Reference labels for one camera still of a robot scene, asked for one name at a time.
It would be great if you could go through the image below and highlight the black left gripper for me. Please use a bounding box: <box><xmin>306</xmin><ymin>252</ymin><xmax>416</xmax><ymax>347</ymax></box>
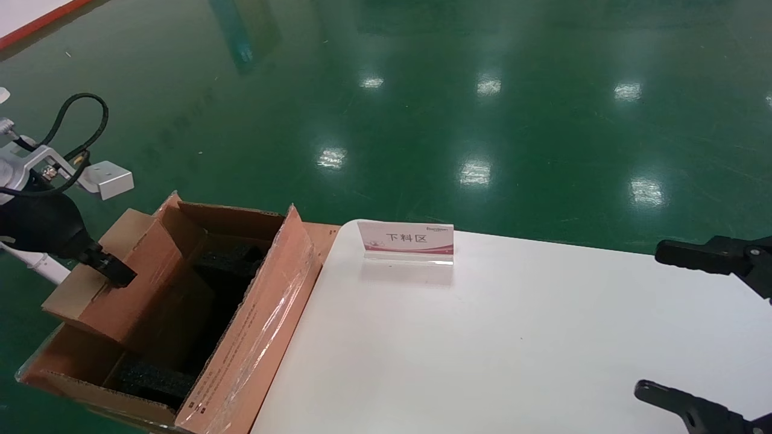
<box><xmin>0</xmin><ymin>192</ymin><xmax>138</xmax><ymax>288</ymax></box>

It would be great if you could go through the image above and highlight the small cardboard box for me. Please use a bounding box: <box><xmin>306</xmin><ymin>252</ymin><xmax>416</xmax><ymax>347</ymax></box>
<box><xmin>41</xmin><ymin>192</ymin><xmax>185</xmax><ymax>349</ymax></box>

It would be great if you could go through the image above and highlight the white pipe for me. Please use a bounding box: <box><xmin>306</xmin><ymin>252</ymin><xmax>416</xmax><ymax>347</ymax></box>
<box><xmin>0</xmin><ymin>241</ymin><xmax>72</xmax><ymax>285</ymax></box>

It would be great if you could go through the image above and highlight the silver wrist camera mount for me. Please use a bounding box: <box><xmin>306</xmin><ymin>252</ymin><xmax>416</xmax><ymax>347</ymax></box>
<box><xmin>12</xmin><ymin>145</ymin><xmax>134</xmax><ymax>201</ymax></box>

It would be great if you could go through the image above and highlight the black foam insert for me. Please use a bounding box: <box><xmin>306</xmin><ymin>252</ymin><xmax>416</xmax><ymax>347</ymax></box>
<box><xmin>115</xmin><ymin>359</ymin><xmax>200</xmax><ymax>410</ymax></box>
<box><xmin>192</xmin><ymin>241</ymin><xmax>272</xmax><ymax>279</ymax></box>

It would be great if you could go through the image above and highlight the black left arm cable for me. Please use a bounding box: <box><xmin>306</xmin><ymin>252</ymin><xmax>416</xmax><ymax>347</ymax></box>
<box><xmin>0</xmin><ymin>92</ymin><xmax>110</xmax><ymax>200</ymax></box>

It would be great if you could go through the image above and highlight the large open cardboard box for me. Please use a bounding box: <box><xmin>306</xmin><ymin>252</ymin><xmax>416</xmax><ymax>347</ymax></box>
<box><xmin>15</xmin><ymin>192</ymin><xmax>341</xmax><ymax>434</ymax></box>

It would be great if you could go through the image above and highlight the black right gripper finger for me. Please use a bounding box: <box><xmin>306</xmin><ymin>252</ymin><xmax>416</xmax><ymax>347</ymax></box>
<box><xmin>654</xmin><ymin>235</ymin><xmax>772</xmax><ymax>300</ymax></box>
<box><xmin>633</xmin><ymin>379</ymin><xmax>772</xmax><ymax>434</ymax></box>

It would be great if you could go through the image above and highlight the acrylic sign with Chinese text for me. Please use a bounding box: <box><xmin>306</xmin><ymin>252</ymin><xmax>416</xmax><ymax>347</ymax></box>
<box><xmin>357</xmin><ymin>221</ymin><xmax>455</xmax><ymax>266</ymax></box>

